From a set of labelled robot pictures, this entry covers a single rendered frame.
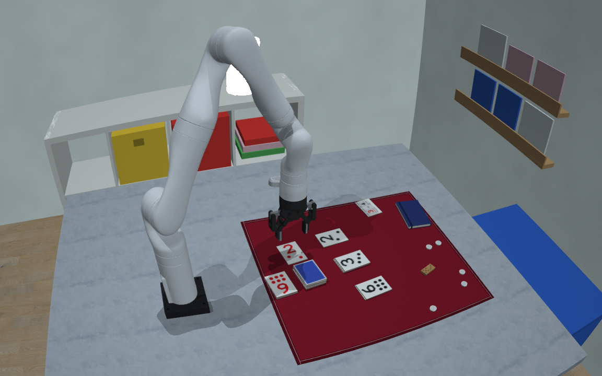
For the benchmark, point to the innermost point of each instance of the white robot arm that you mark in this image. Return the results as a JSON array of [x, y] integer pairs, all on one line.
[[228, 45]]

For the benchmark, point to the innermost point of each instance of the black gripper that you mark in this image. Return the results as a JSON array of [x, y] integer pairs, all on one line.
[[285, 211]]

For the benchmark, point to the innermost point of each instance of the blue playing card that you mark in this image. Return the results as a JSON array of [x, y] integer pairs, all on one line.
[[309, 272]]

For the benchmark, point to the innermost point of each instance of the white playing card with red symbols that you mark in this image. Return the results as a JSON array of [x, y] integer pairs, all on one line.
[[291, 252]]

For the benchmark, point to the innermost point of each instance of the dark red play mat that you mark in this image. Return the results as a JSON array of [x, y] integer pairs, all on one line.
[[334, 315], [287, 335]]

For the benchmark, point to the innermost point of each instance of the small tan wooden block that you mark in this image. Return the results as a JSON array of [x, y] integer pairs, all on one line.
[[427, 269]]

